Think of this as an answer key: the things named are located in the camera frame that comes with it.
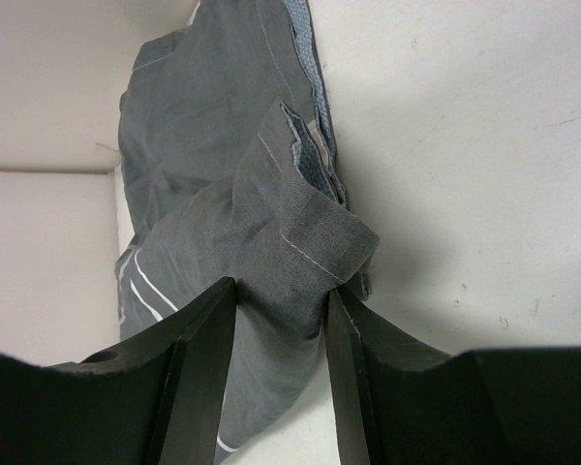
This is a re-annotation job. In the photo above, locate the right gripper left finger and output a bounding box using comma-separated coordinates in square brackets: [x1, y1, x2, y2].
[38, 277, 235, 464]

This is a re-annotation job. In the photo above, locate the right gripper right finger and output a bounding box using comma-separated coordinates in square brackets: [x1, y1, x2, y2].
[324, 287, 451, 464]

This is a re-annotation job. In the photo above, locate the grey striped cloth napkin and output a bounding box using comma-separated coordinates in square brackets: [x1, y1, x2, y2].
[115, 1, 379, 463]

